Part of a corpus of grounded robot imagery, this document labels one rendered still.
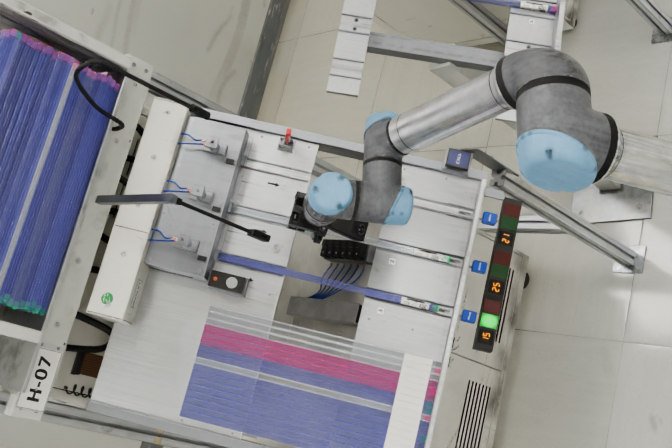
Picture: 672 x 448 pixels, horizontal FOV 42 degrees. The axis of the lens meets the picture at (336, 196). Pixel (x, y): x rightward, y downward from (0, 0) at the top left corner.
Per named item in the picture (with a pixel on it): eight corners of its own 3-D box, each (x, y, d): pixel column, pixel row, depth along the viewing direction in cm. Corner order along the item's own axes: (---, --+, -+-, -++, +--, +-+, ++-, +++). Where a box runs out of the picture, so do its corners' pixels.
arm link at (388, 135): (558, 7, 137) (349, 114, 172) (561, 66, 133) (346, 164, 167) (601, 38, 144) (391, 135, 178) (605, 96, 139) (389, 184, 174)
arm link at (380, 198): (416, 163, 165) (358, 155, 163) (414, 218, 160) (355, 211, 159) (406, 181, 172) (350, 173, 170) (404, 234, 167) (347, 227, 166)
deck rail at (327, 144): (484, 180, 200) (488, 172, 194) (483, 188, 200) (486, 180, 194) (185, 112, 206) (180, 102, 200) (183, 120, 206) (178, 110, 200)
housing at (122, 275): (200, 125, 207) (189, 103, 193) (139, 329, 195) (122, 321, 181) (167, 117, 207) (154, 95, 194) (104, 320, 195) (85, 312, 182)
